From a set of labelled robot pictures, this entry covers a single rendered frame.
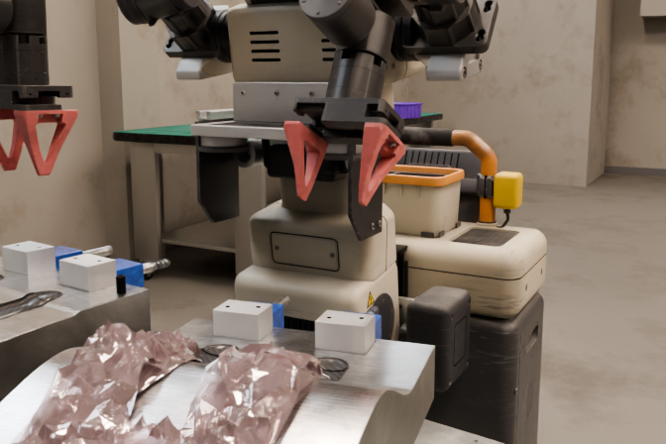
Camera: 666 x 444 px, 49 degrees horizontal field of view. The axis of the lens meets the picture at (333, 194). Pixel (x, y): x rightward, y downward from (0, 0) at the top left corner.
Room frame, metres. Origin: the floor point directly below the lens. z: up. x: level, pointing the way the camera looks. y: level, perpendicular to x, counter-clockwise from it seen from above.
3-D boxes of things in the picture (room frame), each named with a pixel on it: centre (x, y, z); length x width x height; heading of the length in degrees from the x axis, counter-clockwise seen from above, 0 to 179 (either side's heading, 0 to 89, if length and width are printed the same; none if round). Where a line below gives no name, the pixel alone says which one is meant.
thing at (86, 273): (0.80, 0.24, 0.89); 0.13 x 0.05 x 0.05; 145
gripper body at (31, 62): (0.83, 0.35, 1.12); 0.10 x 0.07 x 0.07; 54
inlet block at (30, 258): (0.86, 0.32, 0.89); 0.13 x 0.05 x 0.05; 145
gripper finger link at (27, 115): (0.81, 0.33, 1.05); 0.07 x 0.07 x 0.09; 54
